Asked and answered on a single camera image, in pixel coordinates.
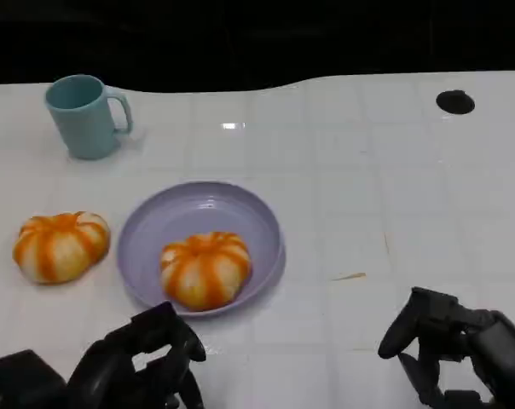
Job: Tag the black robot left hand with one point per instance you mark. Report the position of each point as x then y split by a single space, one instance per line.
108 370

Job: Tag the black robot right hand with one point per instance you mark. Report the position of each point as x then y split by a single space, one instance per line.
492 341

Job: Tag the orange and white bread roll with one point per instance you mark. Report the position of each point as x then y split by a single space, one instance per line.
57 251
206 272

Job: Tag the lilac plate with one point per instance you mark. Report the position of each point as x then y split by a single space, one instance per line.
176 213

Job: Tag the pale green mug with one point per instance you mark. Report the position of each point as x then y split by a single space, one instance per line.
87 128

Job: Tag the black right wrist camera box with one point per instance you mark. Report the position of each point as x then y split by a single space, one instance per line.
464 400

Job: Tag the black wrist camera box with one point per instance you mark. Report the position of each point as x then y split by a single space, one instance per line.
23 383
464 400

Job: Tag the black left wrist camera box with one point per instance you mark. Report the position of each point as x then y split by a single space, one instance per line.
23 383

